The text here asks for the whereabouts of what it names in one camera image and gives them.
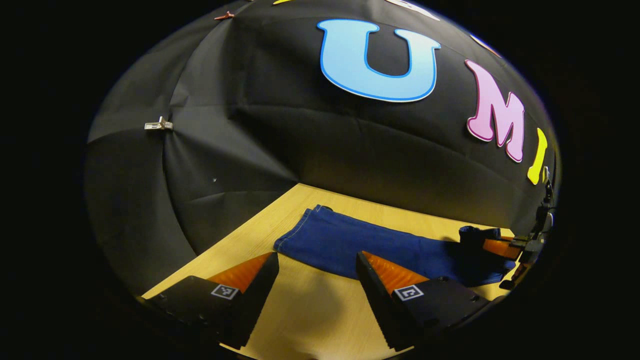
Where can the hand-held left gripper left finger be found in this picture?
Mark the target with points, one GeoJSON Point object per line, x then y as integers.
{"type": "Point", "coordinates": [257, 295]}

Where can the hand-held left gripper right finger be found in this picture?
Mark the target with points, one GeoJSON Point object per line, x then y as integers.
{"type": "Point", "coordinates": [372, 290]}

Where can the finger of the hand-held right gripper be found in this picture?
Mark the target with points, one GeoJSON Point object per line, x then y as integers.
{"type": "Point", "coordinates": [500, 248]}

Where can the blue jeans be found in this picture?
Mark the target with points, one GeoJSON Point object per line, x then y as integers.
{"type": "Point", "coordinates": [350, 240]}

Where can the black backdrop cloth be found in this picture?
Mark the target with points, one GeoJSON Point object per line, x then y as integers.
{"type": "Point", "coordinates": [250, 125]}

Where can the silver cloth clip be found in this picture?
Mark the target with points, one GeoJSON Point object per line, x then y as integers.
{"type": "Point", "coordinates": [159, 124]}

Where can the red cloth clip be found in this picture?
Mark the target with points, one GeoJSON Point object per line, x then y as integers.
{"type": "Point", "coordinates": [225, 16]}

